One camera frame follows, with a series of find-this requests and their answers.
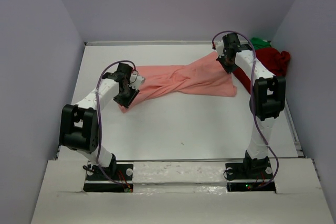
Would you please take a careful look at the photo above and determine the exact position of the pink t shirt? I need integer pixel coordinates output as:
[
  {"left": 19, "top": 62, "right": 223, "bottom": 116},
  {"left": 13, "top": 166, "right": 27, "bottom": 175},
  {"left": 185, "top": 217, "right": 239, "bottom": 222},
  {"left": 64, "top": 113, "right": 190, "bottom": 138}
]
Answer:
[{"left": 119, "top": 52, "right": 237, "bottom": 113}]

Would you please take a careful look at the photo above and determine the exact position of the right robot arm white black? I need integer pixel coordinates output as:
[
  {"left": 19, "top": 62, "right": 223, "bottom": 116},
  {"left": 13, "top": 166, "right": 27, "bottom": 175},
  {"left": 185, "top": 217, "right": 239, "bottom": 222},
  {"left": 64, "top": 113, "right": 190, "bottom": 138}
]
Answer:
[{"left": 212, "top": 30, "right": 286, "bottom": 181}]

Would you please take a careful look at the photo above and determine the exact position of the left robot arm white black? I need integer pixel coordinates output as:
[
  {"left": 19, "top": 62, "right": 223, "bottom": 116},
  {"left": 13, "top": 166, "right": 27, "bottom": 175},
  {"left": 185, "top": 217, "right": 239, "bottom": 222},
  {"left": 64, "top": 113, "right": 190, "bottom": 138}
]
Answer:
[{"left": 59, "top": 60, "right": 145, "bottom": 181}]

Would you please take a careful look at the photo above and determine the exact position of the green t shirt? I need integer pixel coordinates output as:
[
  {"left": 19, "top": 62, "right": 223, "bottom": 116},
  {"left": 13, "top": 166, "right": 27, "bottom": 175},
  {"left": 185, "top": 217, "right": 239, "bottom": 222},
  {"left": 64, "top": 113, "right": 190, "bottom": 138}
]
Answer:
[{"left": 250, "top": 37, "right": 271, "bottom": 50}]

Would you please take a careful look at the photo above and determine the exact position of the red t shirt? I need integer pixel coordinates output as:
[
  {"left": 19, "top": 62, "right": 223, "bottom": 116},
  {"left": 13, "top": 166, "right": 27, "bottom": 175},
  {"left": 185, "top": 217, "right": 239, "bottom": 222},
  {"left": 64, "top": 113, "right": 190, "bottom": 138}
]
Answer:
[{"left": 233, "top": 47, "right": 291, "bottom": 94}]

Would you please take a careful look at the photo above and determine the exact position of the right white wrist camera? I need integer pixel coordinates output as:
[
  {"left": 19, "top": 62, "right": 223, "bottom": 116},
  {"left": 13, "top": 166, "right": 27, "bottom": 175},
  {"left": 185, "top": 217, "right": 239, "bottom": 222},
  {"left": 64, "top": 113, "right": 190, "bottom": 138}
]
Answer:
[{"left": 212, "top": 40, "right": 225, "bottom": 56}]

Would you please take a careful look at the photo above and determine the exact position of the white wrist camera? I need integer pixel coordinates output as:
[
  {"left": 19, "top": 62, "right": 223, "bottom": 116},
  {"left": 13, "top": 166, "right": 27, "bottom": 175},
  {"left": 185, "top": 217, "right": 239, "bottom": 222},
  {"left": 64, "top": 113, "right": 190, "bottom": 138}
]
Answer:
[
  {"left": 212, "top": 40, "right": 225, "bottom": 56},
  {"left": 129, "top": 74, "right": 145, "bottom": 90}
]

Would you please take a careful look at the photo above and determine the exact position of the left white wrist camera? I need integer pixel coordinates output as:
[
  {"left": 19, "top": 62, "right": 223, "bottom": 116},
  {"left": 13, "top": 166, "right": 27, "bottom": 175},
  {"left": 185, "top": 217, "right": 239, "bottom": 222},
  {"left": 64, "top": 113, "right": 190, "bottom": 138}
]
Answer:
[{"left": 129, "top": 74, "right": 145, "bottom": 90}]

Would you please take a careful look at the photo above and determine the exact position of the aluminium rail back edge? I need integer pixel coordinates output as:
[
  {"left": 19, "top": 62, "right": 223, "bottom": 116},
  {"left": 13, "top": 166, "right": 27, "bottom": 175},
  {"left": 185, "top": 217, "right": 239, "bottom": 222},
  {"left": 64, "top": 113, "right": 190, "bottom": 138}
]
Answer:
[{"left": 84, "top": 40, "right": 212, "bottom": 46}]

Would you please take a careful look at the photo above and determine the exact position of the aluminium rail front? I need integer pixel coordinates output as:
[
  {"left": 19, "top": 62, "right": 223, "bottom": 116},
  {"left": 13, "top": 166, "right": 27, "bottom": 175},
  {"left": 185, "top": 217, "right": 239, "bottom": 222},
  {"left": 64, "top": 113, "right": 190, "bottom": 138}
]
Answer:
[{"left": 117, "top": 158, "right": 244, "bottom": 163}]

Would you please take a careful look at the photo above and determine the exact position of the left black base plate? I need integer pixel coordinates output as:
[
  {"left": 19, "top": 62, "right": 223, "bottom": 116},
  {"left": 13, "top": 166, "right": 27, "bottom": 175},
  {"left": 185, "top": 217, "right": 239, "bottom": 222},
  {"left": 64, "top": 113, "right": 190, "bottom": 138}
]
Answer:
[{"left": 82, "top": 163, "right": 134, "bottom": 193}]

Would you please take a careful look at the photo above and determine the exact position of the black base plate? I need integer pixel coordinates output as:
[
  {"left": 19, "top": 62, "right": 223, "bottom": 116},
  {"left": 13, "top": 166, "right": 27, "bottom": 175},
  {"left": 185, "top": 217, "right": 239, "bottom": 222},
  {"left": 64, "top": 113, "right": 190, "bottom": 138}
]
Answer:
[
  {"left": 223, "top": 163, "right": 276, "bottom": 193},
  {"left": 82, "top": 163, "right": 134, "bottom": 193}
]

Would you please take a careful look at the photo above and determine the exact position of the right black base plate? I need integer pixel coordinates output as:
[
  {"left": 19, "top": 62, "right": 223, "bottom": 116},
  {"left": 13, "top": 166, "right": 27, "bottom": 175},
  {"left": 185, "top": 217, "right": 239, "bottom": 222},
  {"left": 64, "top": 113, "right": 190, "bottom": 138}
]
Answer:
[{"left": 223, "top": 163, "right": 276, "bottom": 193}]

